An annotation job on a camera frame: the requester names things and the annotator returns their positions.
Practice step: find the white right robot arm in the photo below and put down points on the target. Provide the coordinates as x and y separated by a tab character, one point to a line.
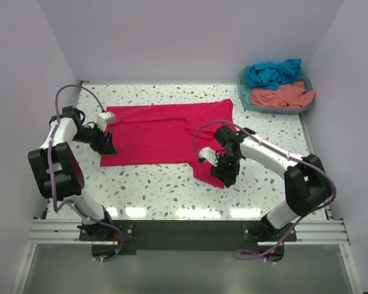
306	185

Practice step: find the aluminium frame rail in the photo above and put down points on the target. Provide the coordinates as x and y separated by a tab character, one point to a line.
62	227

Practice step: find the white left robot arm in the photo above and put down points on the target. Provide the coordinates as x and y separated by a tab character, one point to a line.
58	174

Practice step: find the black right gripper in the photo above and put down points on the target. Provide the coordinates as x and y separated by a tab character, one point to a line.
227	177

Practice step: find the salmon pink t shirt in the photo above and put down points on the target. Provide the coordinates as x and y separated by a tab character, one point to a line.
291	96

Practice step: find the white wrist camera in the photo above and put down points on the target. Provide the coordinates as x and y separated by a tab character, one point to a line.
104	119
207	154

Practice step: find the magenta red t shirt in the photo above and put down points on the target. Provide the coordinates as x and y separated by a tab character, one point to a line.
167	134

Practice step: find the translucent blue plastic basket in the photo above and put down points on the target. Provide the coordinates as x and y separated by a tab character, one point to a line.
244	93

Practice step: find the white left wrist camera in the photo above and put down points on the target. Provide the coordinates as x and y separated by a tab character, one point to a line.
104	119

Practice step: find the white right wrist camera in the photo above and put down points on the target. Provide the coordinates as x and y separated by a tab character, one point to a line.
207	154

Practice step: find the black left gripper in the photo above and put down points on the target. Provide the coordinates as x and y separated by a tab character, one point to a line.
106	147

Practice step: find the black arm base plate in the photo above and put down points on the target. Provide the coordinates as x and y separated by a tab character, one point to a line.
128	237

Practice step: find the blue t shirt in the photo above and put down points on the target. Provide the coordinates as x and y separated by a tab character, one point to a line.
270	75

